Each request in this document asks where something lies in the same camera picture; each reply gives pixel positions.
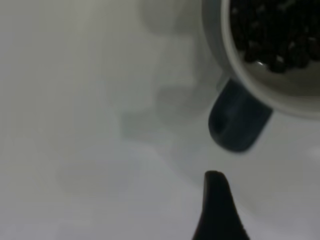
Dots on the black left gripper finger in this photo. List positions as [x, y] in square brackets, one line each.
[217, 212]

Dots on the dark blue ceramic mug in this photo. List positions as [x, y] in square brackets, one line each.
[237, 120]

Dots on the dark coffee beans pile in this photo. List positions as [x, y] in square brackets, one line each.
[275, 37]

